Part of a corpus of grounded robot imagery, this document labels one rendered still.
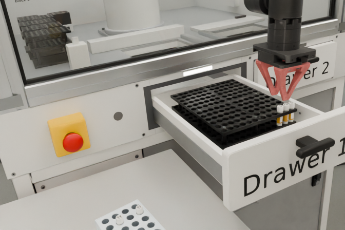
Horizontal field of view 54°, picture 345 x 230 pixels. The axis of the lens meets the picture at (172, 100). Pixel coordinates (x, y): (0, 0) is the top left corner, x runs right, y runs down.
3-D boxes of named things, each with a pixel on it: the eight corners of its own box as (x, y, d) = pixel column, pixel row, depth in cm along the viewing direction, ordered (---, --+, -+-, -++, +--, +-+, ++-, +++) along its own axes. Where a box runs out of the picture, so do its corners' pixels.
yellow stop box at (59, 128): (92, 149, 72) (85, 119, 69) (57, 160, 69) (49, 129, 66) (87, 139, 76) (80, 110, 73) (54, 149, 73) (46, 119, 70)
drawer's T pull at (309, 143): (335, 146, 54) (336, 138, 54) (300, 160, 52) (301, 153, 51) (317, 136, 57) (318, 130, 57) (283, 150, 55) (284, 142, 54)
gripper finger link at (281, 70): (279, 108, 61) (282, 57, 58) (255, 95, 67) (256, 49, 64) (308, 100, 63) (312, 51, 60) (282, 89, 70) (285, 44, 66)
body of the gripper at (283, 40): (287, 66, 57) (289, 22, 54) (251, 54, 66) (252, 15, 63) (317, 60, 59) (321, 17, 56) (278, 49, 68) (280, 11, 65)
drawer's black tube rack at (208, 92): (295, 136, 70) (297, 108, 67) (224, 163, 63) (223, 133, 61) (232, 101, 89) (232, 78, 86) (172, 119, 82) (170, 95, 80)
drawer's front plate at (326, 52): (333, 77, 103) (337, 41, 99) (257, 100, 92) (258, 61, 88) (329, 75, 105) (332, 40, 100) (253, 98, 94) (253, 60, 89)
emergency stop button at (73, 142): (85, 150, 68) (81, 133, 67) (65, 156, 67) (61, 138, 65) (82, 144, 71) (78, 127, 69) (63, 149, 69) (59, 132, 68)
